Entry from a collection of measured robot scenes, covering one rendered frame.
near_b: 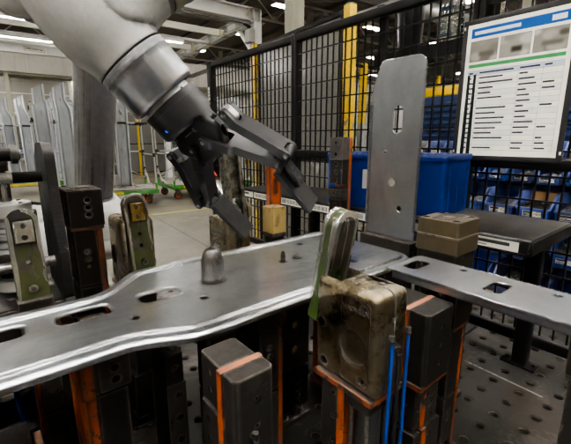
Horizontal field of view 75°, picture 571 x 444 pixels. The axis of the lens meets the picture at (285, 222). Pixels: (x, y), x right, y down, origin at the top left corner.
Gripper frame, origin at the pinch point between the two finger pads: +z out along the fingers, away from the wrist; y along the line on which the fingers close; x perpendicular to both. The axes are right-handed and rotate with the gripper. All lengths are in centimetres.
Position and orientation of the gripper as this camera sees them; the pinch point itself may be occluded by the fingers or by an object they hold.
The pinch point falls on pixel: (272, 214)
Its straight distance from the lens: 53.3
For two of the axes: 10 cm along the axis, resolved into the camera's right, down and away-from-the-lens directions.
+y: -6.9, 2.7, 6.7
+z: 6.2, 6.9, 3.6
